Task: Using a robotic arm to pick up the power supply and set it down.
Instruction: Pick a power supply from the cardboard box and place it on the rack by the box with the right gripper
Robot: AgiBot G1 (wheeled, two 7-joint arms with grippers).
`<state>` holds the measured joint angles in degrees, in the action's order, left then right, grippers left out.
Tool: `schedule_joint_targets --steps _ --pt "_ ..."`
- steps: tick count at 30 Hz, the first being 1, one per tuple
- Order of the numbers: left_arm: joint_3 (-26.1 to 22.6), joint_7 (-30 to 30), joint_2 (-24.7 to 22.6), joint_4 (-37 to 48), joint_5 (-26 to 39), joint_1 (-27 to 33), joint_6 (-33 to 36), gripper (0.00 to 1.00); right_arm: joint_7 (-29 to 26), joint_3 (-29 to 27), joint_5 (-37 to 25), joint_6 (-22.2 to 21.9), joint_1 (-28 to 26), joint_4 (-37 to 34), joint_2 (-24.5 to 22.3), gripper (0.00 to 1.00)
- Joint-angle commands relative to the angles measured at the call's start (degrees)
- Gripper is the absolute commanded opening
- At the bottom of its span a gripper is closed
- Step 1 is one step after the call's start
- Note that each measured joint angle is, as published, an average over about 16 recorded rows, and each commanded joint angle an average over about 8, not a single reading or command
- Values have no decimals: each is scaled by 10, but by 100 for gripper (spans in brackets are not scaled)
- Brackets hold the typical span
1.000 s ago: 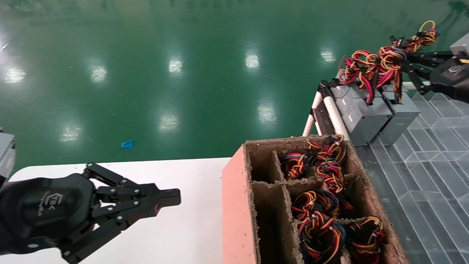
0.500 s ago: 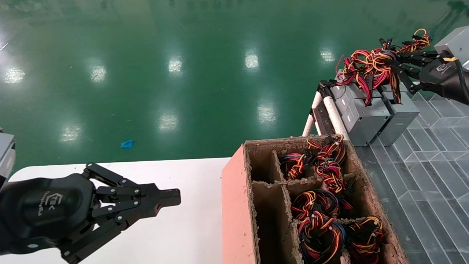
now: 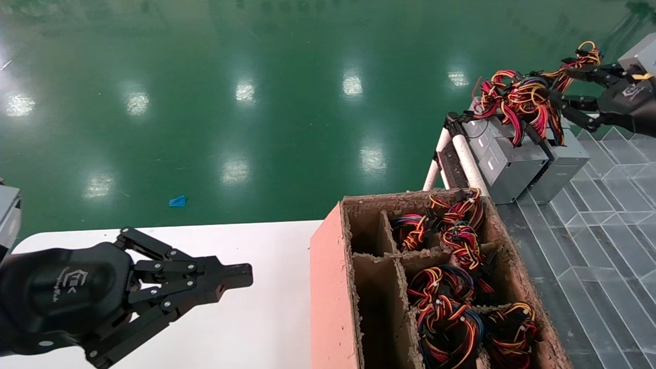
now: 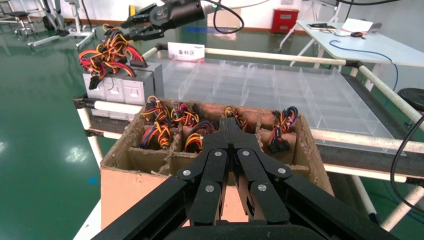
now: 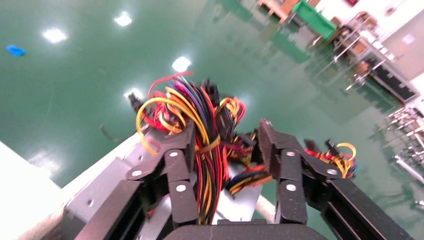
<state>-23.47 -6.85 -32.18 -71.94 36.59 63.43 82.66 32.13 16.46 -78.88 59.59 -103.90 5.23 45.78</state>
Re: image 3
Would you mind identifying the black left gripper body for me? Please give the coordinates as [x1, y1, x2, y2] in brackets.
[0, 242, 141, 357]

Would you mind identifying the cardboard box with dividers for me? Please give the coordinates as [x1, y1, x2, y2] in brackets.
[309, 189, 573, 369]

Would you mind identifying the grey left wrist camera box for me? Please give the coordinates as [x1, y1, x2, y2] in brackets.
[0, 179, 22, 262]

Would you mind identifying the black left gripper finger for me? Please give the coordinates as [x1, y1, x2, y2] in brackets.
[85, 281, 254, 368]
[117, 227, 254, 283]

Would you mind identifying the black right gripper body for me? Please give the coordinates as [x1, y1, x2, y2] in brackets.
[597, 77, 656, 136]

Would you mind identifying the black roller track strip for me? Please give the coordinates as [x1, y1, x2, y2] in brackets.
[440, 142, 468, 189]

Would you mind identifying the black pipe joint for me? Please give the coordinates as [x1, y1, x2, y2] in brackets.
[444, 112, 464, 138]

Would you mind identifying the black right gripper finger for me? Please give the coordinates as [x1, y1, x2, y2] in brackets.
[561, 57, 633, 88]
[548, 91, 611, 133]

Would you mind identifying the grey power supply with fan grille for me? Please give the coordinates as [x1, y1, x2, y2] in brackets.
[505, 77, 591, 204]

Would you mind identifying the power supply coloured cable bundle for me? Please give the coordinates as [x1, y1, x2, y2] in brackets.
[407, 264, 495, 309]
[484, 302, 539, 369]
[392, 189, 485, 270]
[416, 300, 485, 369]

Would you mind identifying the white rack pipe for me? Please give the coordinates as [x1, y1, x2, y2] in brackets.
[423, 128, 452, 191]
[451, 134, 490, 198]

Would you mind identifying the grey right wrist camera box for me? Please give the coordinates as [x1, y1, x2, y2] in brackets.
[618, 33, 656, 78]

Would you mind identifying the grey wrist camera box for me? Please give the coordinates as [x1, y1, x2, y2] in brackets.
[618, 33, 656, 78]
[0, 179, 22, 262]

